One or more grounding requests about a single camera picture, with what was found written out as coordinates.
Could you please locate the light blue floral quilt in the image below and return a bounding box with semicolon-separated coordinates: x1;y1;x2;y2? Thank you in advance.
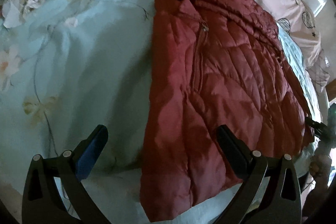
0;0;322;224

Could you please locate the person's right hand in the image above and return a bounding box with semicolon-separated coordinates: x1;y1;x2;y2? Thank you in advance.
310;155;332;178

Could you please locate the red quilted puffer coat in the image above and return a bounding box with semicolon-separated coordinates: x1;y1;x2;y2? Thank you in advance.
140;0;314;222

